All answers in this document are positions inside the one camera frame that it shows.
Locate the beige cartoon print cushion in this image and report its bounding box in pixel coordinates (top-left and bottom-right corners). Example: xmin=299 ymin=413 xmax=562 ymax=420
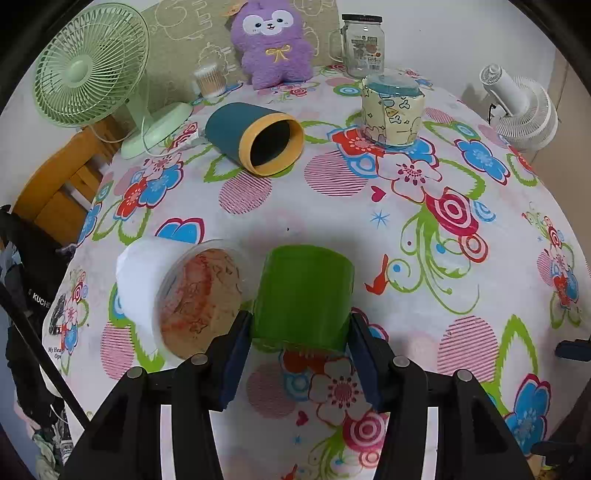
xmin=140 ymin=0 xmax=340 ymax=112

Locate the teal cup with yellow rim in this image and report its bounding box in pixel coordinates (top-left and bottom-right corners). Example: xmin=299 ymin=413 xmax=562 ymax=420
xmin=205 ymin=102 xmax=305 ymax=177

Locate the black bag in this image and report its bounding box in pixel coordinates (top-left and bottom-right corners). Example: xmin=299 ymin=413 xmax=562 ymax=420
xmin=0 ymin=205 xmax=75 ymax=416

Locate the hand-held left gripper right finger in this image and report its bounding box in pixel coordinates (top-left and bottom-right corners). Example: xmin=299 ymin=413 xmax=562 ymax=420
xmin=348 ymin=312 xmax=536 ymax=480

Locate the glass mason jar mug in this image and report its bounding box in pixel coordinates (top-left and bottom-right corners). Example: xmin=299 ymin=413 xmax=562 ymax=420
xmin=329 ymin=14 xmax=385 ymax=79

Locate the floral tablecloth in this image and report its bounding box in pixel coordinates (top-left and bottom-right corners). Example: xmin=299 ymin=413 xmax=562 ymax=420
xmin=41 ymin=65 xmax=591 ymax=480

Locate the cream cartoon print cup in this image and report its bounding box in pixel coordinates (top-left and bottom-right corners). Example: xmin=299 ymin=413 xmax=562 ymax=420
xmin=359 ymin=74 xmax=425 ymax=148

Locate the cotton swab container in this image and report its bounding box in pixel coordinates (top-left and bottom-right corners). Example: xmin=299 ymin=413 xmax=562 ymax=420
xmin=193 ymin=64 xmax=227 ymax=98

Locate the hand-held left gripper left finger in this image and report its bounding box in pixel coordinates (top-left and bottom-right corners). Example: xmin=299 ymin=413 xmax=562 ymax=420
xmin=58 ymin=310 xmax=253 ymax=480

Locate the green desk fan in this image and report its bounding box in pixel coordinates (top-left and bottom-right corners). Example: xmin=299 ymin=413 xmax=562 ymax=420
xmin=33 ymin=3 xmax=193 ymax=160

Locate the white desk fan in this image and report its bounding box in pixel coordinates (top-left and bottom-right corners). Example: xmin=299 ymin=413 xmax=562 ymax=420
xmin=479 ymin=64 xmax=559 ymax=151

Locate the purple plush toy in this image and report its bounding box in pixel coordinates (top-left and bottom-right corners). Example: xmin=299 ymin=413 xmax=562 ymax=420
xmin=230 ymin=0 xmax=317 ymax=90

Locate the wooden chair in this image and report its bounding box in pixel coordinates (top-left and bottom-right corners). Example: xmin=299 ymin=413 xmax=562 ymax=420
xmin=10 ymin=117 xmax=134 ymax=245

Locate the green plastic cup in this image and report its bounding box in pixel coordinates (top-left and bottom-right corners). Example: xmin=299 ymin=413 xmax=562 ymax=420
xmin=250 ymin=245 xmax=356 ymax=353

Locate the clear plastic tub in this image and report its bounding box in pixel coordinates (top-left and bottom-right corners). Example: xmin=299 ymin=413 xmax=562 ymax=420
xmin=115 ymin=237 xmax=250 ymax=360

